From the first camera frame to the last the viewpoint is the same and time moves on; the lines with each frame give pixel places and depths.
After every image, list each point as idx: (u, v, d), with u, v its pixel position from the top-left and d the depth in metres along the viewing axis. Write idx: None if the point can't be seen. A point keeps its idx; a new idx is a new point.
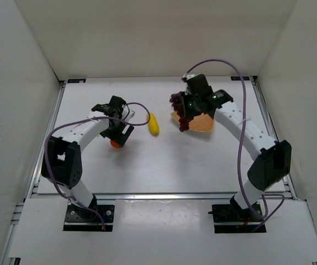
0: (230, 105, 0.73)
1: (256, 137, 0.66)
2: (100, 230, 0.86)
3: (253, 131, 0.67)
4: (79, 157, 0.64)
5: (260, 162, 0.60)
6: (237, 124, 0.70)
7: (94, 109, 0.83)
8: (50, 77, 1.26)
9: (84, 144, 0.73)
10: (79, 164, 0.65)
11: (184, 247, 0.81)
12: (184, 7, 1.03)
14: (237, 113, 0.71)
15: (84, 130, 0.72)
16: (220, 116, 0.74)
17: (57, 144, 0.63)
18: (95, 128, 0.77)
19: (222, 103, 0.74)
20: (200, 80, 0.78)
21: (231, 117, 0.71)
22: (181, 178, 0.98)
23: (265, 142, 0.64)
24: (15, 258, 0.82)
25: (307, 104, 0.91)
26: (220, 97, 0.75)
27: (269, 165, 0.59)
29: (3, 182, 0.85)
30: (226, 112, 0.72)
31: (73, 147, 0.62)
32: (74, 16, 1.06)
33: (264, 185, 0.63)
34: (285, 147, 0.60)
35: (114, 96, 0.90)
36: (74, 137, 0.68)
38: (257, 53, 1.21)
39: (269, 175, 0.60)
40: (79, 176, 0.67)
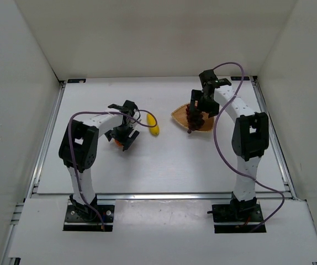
0: (226, 86, 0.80)
1: (240, 108, 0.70)
2: (100, 230, 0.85)
3: (238, 104, 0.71)
4: (96, 141, 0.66)
5: (237, 125, 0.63)
6: (227, 99, 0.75)
7: (110, 107, 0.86)
8: (50, 76, 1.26)
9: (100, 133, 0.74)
10: (94, 149, 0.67)
11: (184, 247, 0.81)
12: (184, 8, 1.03)
14: (230, 93, 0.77)
15: (102, 118, 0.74)
16: (217, 95, 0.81)
17: (77, 126, 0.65)
18: (111, 121, 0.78)
19: (221, 85, 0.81)
20: (209, 73, 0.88)
21: (225, 95, 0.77)
22: (181, 178, 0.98)
23: (247, 111, 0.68)
24: (15, 258, 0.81)
25: (307, 104, 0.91)
26: (220, 81, 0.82)
27: (244, 128, 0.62)
29: (3, 182, 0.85)
30: (221, 91, 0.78)
31: (92, 129, 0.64)
32: (74, 16, 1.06)
33: (241, 152, 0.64)
34: (261, 116, 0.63)
35: (128, 101, 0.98)
36: (93, 123, 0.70)
38: (257, 54, 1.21)
39: (246, 139, 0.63)
40: (93, 160, 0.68)
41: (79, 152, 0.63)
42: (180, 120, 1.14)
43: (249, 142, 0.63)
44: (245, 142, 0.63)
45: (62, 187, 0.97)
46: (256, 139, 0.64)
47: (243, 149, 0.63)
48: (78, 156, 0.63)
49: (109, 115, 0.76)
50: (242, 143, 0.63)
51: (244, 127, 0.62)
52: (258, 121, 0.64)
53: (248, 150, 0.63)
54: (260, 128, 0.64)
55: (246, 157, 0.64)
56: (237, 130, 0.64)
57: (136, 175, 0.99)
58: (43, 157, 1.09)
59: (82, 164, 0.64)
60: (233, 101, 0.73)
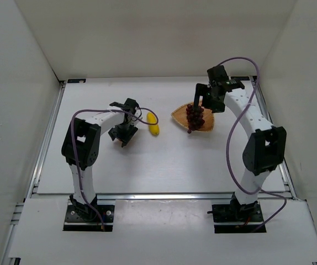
0: (239, 91, 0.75)
1: (255, 120, 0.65)
2: (100, 230, 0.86)
3: (253, 114, 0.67)
4: (98, 139, 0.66)
5: (252, 139, 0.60)
6: (241, 106, 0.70)
7: (112, 104, 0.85)
8: (50, 76, 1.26)
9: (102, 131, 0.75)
10: (96, 147, 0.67)
11: (184, 246, 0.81)
12: (184, 8, 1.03)
14: (243, 99, 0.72)
15: (105, 117, 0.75)
16: (228, 100, 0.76)
17: (79, 124, 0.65)
18: (112, 120, 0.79)
19: (232, 88, 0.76)
20: (219, 69, 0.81)
21: (237, 101, 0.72)
22: (181, 178, 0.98)
23: (263, 125, 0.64)
24: (15, 258, 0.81)
25: (307, 104, 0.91)
26: (233, 83, 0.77)
27: (260, 143, 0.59)
29: (3, 182, 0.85)
30: (234, 96, 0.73)
31: (94, 127, 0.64)
32: (74, 17, 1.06)
33: (254, 167, 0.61)
34: (281, 132, 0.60)
35: (130, 99, 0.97)
36: (95, 121, 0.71)
38: (257, 54, 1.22)
39: (260, 155, 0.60)
40: (94, 157, 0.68)
41: (82, 150, 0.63)
42: (180, 120, 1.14)
43: (263, 157, 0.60)
44: (259, 157, 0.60)
45: (62, 187, 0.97)
46: (270, 154, 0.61)
47: (256, 165, 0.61)
48: (81, 154, 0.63)
49: (111, 113, 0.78)
50: (256, 159, 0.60)
51: (259, 143, 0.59)
52: (273, 134, 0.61)
53: (260, 166, 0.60)
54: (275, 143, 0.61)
55: (257, 171, 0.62)
56: (251, 143, 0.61)
57: (136, 175, 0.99)
58: (43, 157, 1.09)
59: (84, 161, 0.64)
60: (247, 111, 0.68)
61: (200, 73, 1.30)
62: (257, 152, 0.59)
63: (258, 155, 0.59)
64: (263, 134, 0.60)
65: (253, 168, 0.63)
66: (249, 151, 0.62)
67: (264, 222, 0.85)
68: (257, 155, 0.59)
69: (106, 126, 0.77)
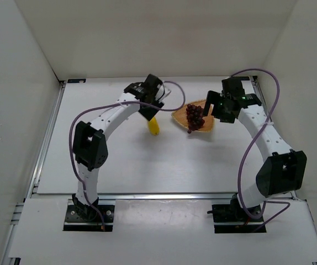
0: (255, 108, 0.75)
1: (272, 141, 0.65)
2: (100, 230, 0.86)
3: (270, 136, 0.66)
4: (104, 144, 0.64)
5: (268, 162, 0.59)
6: (256, 125, 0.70)
7: (126, 91, 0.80)
8: (50, 76, 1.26)
9: (110, 131, 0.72)
10: (105, 149, 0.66)
11: (184, 247, 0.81)
12: (184, 8, 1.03)
14: (259, 117, 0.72)
15: (112, 116, 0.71)
16: (243, 116, 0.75)
17: (85, 127, 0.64)
18: (124, 114, 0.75)
19: (249, 104, 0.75)
20: (234, 83, 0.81)
21: (253, 118, 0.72)
22: (181, 178, 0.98)
23: (281, 147, 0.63)
24: (15, 258, 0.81)
25: (307, 104, 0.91)
26: (249, 99, 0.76)
27: (278, 168, 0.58)
29: (3, 182, 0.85)
30: (250, 113, 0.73)
31: (98, 135, 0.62)
32: (74, 16, 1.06)
33: (268, 191, 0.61)
34: (300, 157, 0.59)
35: (151, 75, 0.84)
36: (100, 124, 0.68)
38: (257, 54, 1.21)
39: (276, 180, 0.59)
40: (104, 158, 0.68)
41: (86, 154, 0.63)
42: (180, 120, 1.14)
43: (279, 182, 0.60)
44: (274, 182, 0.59)
45: (62, 187, 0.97)
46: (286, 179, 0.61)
47: (271, 189, 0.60)
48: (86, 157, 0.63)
49: (122, 107, 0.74)
50: (271, 183, 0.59)
51: (277, 168, 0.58)
52: (291, 159, 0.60)
53: (275, 190, 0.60)
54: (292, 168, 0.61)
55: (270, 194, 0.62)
56: (267, 167, 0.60)
57: (136, 175, 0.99)
58: (43, 157, 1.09)
59: (91, 165, 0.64)
60: (264, 131, 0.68)
61: (200, 73, 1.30)
62: (273, 177, 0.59)
63: (274, 180, 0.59)
64: (281, 158, 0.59)
65: (265, 192, 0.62)
66: (264, 173, 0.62)
67: (265, 222, 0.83)
68: (273, 179, 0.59)
69: (114, 125, 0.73)
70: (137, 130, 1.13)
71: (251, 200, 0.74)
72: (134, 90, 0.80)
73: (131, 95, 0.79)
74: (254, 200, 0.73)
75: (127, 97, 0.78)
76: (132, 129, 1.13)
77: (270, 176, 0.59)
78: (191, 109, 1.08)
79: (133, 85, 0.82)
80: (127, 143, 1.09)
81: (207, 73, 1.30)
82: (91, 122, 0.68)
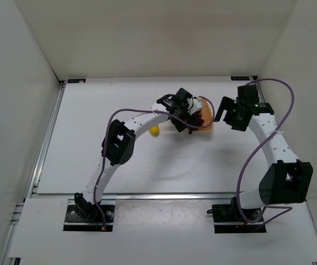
0: (268, 116, 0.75)
1: (279, 149, 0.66)
2: (100, 230, 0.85)
3: (278, 143, 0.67)
4: (132, 143, 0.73)
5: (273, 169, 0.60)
6: (265, 133, 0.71)
7: (158, 102, 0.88)
8: (50, 76, 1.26)
9: (139, 133, 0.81)
10: (131, 149, 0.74)
11: (184, 246, 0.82)
12: (184, 8, 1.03)
14: (270, 125, 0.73)
15: (144, 120, 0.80)
16: (253, 123, 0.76)
17: (119, 125, 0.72)
18: (154, 121, 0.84)
19: (260, 112, 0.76)
20: (251, 89, 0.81)
21: (263, 126, 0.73)
22: (182, 179, 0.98)
23: (287, 157, 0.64)
24: (15, 258, 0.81)
25: (306, 105, 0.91)
26: (262, 107, 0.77)
27: (280, 176, 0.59)
29: (3, 182, 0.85)
30: (260, 120, 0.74)
31: (130, 133, 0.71)
32: (74, 17, 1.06)
33: (270, 198, 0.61)
34: (306, 168, 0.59)
35: (182, 89, 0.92)
36: (133, 125, 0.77)
38: (257, 54, 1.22)
39: (279, 189, 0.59)
40: (127, 157, 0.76)
41: (115, 149, 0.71)
42: None
43: (281, 191, 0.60)
44: (276, 190, 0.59)
45: (62, 187, 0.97)
46: (289, 189, 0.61)
47: (273, 196, 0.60)
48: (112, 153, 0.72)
49: (153, 115, 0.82)
50: (273, 190, 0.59)
51: (280, 175, 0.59)
52: (297, 170, 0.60)
53: (275, 198, 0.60)
54: (297, 179, 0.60)
55: (270, 202, 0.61)
56: (270, 175, 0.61)
57: (136, 175, 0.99)
58: (43, 157, 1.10)
59: (115, 160, 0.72)
60: (273, 138, 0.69)
61: (200, 73, 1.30)
62: (275, 185, 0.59)
63: (276, 187, 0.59)
64: (285, 168, 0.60)
65: (268, 200, 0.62)
66: (268, 180, 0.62)
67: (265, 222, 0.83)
68: (275, 187, 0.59)
69: (144, 128, 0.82)
70: None
71: (251, 202, 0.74)
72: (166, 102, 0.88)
73: (163, 106, 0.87)
74: (254, 203, 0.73)
75: (159, 107, 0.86)
76: None
77: (273, 183, 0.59)
78: None
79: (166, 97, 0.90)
80: None
81: (207, 73, 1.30)
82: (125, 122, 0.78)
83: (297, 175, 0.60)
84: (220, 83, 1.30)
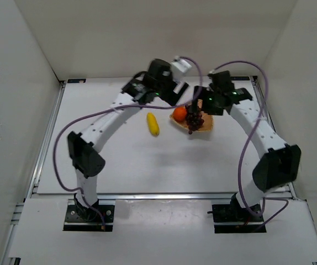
0: (247, 104, 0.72)
1: (267, 136, 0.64)
2: (100, 230, 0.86)
3: (264, 131, 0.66)
4: (98, 155, 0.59)
5: (264, 158, 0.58)
6: (250, 121, 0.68)
7: (123, 91, 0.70)
8: (50, 76, 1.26)
9: (106, 139, 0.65)
10: (100, 159, 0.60)
11: (184, 246, 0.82)
12: (184, 7, 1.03)
14: (252, 112, 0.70)
15: (105, 125, 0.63)
16: (236, 112, 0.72)
17: (75, 138, 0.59)
18: (119, 121, 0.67)
19: (240, 99, 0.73)
20: (225, 75, 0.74)
21: (246, 114, 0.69)
22: (182, 179, 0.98)
23: (275, 143, 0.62)
24: (15, 258, 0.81)
25: (307, 104, 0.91)
26: (239, 94, 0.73)
27: (273, 162, 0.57)
29: (2, 182, 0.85)
30: (242, 109, 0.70)
31: (88, 147, 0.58)
32: (74, 16, 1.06)
33: (265, 184, 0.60)
34: (293, 149, 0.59)
35: (156, 63, 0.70)
36: (92, 134, 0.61)
38: (257, 53, 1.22)
39: (273, 175, 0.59)
40: (101, 168, 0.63)
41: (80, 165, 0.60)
42: (179, 121, 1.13)
43: (275, 176, 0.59)
44: (271, 176, 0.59)
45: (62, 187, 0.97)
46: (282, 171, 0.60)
47: (268, 183, 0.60)
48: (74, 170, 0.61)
49: (115, 114, 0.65)
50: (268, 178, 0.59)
51: (274, 163, 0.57)
52: (286, 153, 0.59)
53: (271, 184, 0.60)
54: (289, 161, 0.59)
55: (266, 188, 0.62)
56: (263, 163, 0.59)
57: (137, 175, 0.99)
58: (43, 157, 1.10)
59: (86, 174, 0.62)
60: (258, 126, 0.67)
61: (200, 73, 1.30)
62: (270, 172, 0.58)
63: (270, 174, 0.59)
64: (276, 154, 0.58)
65: (264, 187, 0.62)
66: (260, 169, 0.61)
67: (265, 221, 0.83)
68: (270, 174, 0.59)
69: (112, 131, 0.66)
70: (136, 131, 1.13)
71: (251, 200, 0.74)
72: (132, 90, 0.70)
73: (129, 96, 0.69)
74: (253, 199, 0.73)
75: (123, 99, 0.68)
76: (132, 130, 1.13)
77: (268, 171, 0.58)
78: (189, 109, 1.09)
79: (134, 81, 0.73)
80: (128, 143, 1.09)
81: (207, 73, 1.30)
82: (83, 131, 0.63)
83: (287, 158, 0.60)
84: None
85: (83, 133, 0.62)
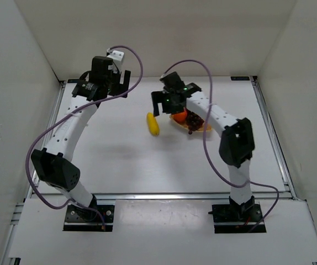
0: (199, 95, 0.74)
1: (221, 117, 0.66)
2: (100, 230, 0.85)
3: (218, 112, 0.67)
4: (70, 164, 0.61)
5: (225, 136, 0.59)
6: (204, 109, 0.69)
7: (75, 95, 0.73)
8: (50, 77, 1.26)
9: (73, 145, 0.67)
10: (74, 167, 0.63)
11: (184, 246, 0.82)
12: (183, 7, 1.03)
14: (204, 100, 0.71)
15: (68, 132, 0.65)
16: (190, 106, 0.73)
17: (43, 155, 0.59)
18: (79, 125, 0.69)
19: (191, 93, 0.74)
20: (173, 76, 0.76)
21: (199, 104, 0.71)
22: (182, 178, 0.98)
23: (230, 120, 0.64)
24: (15, 258, 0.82)
25: (306, 104, 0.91)
26: (191, 89, 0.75)
27: (231, 137, 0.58)
29: (2, 182, 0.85)
30: (195, 100, 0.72)
31: (58, 159, 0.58)
32: (74, 16, 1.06)
33: (233, 161, 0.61)
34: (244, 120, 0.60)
35: (95, 61, 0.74)
36: (59, 145, 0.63)
38: (257, 53, 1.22)
39: (238, 149, 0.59)
40: (76, 176, 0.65)
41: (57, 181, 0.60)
42: (179, 122, 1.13)
43: (240, 150, 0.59)
44: (236, 151, 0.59)
45: None
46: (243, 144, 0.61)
47: (235, 159, 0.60)
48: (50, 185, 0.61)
49: (74, 118, 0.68)
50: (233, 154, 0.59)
51: (232, 137, 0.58)
52: (240, 127, 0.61)
53: (239, 158, 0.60)
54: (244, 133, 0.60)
55: (237, 164, 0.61)
56: (225, 141, 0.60)
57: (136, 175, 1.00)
58: None
59: (65, 187, 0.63)
60: (211, 111, 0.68)
61: (200, 73, 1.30)
62: (232, 148, 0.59)
63: (234, 150, 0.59)
64: (233, 130, 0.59)
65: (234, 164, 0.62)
66: (225, 149, 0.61)
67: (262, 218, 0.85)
68: (233, 149, 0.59)
69: (75, 136, 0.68)
70: (136, 131, 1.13)
71: (244, 196, 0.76)
72: (83, 91, 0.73)
73: (83, 97, 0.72)
74: (246, 193, 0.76)
75: (78, 102, 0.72)
76: (132, 130, 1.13)
77: (230, 148, 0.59)
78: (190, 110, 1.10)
79: (82, 82, 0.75)
80: (127, 143, 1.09)
81: (207, 73, 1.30)
82: (47, 146, 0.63)
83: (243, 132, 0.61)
84: (220, 83, 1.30)
85: (47, 147, 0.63)
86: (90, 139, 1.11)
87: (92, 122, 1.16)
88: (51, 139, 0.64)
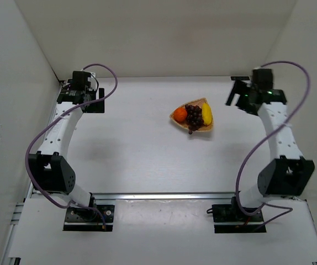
0: (278, 106, 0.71)
1: (284, 143, 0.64)
2: (100, 229, 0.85)
3: (285, 138, 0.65)
4: (66, 163, 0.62)
5: (274, 164, 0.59)
6: (274, 125, 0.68)
7: (61, 101, 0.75)
8: (50, 76, 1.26)
9: (65, 147, 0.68)
10: (70, 169, 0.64)
11: (184, 246, 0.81)
12: (183, 6, 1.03)
14: (280, 115, 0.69)
15: (61, 133, 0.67)
16: (263, 112, 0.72)
17: (38, 157, 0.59)
18: (70, 125, 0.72)
19: (271, 100, 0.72)
20: (265, 73, 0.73)
21: (272, 116, 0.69)
22: (181, 178, 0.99)
23: (291, 152, 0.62)
24: (15, 258, 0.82)
25: (307, 104, 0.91)
26: (275, 95, 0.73)
27: (280, 170, 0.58)
29: (2, 183, 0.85)
30: (270, 110, 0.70)
31: (57, 157, 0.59)
32: (74, 16, 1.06)
33: (266, 189, 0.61)
34: (308, 164, 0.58)
35: (75, 71, 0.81)
36: (53, 146, 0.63)
38: (257, 53, 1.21)
39: (276, 181, 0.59)
40: (72, 179, 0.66)
41: (54, 183, 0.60)
42: (178, 122, 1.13)
43: (278, 184, 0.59)
44: (274, 183, 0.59)
45: None
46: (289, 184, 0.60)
47: (269, 187, 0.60)
48: (51, 187, 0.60)
49: (64, 120, 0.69)
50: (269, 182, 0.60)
51: (281, 170, 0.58)
52: (298, 165, 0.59)
53: (272, 190, 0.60)
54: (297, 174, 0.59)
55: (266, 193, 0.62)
56: (271, 168, 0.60)
57: (137, 175, 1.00)
58: None
59: (64, 190, 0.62)
60: (280, 132, 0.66)
61: (200, 73, 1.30)
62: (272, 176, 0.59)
63: (274, 181, 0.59)
64: (286, 163, 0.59)
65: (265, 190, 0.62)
66: (267, 173, 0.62)
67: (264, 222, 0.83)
68: (273, 180, 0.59)
69: (67, 138, 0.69)
70: (136, 131, 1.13)
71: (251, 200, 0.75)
72: (68, 97, 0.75)
73: (68, 103, 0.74)
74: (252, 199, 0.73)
75: (65, 107, 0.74)
76: (132, 130, 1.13)
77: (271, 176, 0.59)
78: (190, 109, 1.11)
79: (64, 90, 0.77)
80: (128, 143, 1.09)
81: (207, 73, 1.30)
82: (40, 148, 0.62)
83: (297, 172, 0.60)
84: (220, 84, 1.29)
85: (41, 149, 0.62)
86: (90, 140, 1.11)
87: (92, 122, 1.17)
88: (43, 143, 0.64)
